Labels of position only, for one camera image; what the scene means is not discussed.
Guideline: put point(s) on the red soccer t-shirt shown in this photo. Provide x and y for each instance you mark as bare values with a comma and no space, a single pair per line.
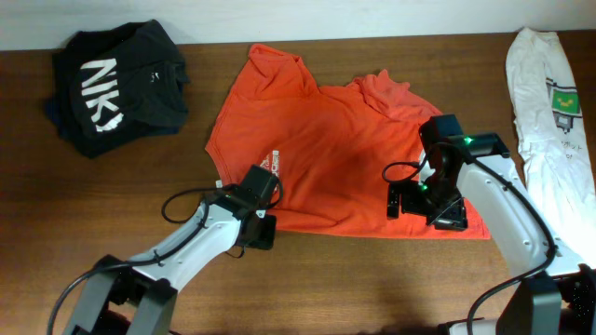
334,148

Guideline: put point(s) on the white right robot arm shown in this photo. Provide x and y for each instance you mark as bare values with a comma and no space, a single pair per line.
551,289

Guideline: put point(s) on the dark navy folded garment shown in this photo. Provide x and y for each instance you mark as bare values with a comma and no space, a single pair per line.
67,128

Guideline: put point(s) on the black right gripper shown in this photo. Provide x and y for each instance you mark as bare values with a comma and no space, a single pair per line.
452,217

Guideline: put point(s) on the white printed t-shirt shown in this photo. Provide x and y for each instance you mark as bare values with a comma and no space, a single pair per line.
551,138

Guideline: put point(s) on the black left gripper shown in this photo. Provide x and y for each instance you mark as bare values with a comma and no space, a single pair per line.
264,233

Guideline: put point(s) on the black Nike t-shirt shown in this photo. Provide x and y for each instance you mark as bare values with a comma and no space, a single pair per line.
122,84

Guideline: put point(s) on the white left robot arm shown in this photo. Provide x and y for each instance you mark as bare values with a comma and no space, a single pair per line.
138,296

